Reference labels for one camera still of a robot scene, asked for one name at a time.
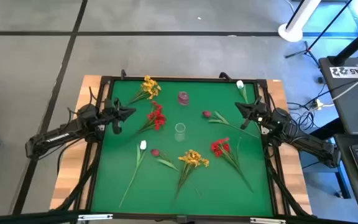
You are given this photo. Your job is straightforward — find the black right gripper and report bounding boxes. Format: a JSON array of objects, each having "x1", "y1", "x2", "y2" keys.
[{"x1": 234, "y1": 95, "x2": 272, "y2": 135}]

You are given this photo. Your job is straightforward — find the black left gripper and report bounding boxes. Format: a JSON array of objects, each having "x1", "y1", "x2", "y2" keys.
[{"x1": 103, "y1": 98, "x2": 137, "y2": 135}]

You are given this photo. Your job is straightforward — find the white artificial tulip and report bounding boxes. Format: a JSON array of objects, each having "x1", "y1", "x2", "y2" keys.
[
  {"x1": 119, "y1": 139, "x2": 148, "y2": 208},
  {"x1": 236, "y1": 80, "x2": 250, "y2": 105}
]

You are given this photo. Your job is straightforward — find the red artificial flower bunch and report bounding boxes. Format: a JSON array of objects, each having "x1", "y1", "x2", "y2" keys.
[
  {"x1": 132, "y1": 101, "x2": 167, "y2": 138},
  {"x1": 210, "y1": 136, "x2": 254, "y2": 194}
]

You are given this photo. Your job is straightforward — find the yellow artificial flower bunch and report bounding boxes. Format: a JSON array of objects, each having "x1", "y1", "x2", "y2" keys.
[
  {"x1": 174, "y1": 149, "x2": 210, "y2": 202},
  {"x1": 128, "y1": 75, "x2": 162, "y2": 105}
]

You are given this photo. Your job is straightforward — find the dark red artificial tulip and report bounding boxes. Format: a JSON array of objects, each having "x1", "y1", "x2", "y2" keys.
[
  {"x1": 201, "y1": 110, "x2": 260, "y2": 139},
  {"x1": 150, "y1": 148, "x2": 180, "y2": 172}
]

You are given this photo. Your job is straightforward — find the clear glass vase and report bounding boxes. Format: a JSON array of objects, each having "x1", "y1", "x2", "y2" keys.
[{"x1": 174, "y1": 123, "x2": 186, "y2": 143}]

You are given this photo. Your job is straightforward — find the pink ribbed glass vase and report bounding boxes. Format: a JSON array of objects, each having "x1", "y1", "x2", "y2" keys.
[{"x1": 177, "y1": 91, "x2": 190, "y2": 106}]

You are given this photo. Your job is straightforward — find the black tripod stand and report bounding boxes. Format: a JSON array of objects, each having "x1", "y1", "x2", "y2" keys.
[{"x1": 284, "y1": 0, "x2": 354, "y2": 68}]

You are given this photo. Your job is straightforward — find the white round pillar base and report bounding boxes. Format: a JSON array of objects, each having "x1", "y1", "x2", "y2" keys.
[{"x1": 277, "y1": 0, "x2": 323, "y2": 43}]

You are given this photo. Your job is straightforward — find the white printed label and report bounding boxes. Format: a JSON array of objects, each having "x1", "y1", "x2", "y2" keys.
[{"x1": 329, "y1": 66, "x2": 358, "y2": 78}]

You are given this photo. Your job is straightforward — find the grey keyboard desk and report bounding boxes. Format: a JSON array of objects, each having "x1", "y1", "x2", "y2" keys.
[{"x1": 333, "y1": 133, "x2": 358, "y2": 212}]

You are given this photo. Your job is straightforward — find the black floor cables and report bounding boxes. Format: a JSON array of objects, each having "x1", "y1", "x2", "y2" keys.
[{"x1": 286, "y1": 93, "x2": 332, "y2": 125}]

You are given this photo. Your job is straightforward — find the black metal table frame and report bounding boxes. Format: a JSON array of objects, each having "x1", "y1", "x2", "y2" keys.
[{"x1": 50, "y1": 68, "x2": 315, "y2": 224}]

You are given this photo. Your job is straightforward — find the white cable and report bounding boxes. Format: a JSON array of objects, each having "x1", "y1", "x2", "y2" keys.
[{"x1": 321, "y1": 68, "x2": 358, "y2": 108}]

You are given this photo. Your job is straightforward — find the silver metal bracket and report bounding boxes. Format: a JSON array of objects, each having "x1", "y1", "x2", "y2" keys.
[
  {"x1": 78, "y1": 213, "x2": 114, "y2": 222},
  {"x1": 249, "y1": 217, "x2": 287, "y2": 224}
]

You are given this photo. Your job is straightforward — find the black post with base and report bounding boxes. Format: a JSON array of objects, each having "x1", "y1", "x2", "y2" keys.
[{"x1": 328, "y1": 20, "x2": 358, "y2": 67}]

